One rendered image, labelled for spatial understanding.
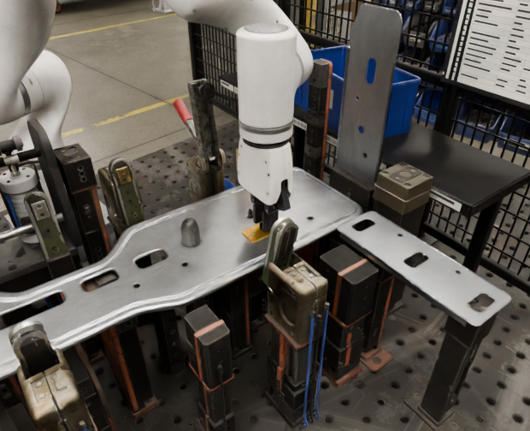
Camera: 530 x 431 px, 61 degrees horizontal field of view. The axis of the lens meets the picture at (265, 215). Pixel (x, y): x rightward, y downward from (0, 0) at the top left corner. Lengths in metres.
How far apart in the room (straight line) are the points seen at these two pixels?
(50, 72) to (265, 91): 0.61
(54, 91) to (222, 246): 0.57
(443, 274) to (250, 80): 0.43
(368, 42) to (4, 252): 0.76
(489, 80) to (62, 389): 0.95
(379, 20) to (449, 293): 0.48
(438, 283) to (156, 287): 0.44
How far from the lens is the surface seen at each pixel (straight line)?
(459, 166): 1.04
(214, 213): 0.87
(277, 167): 0.70
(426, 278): 0.77
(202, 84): 0.89
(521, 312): 1.24
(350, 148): 0.98
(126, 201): 0.88
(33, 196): 0.82
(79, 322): 0.71
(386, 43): 0.87
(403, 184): 0.88
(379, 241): 0.82
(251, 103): 0.66
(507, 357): 1.12
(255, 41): 0.63
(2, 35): 1.02
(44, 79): 1.13
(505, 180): 1.03
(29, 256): 0.92
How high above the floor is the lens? 1.50
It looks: 36 degrees down
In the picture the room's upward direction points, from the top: straight up
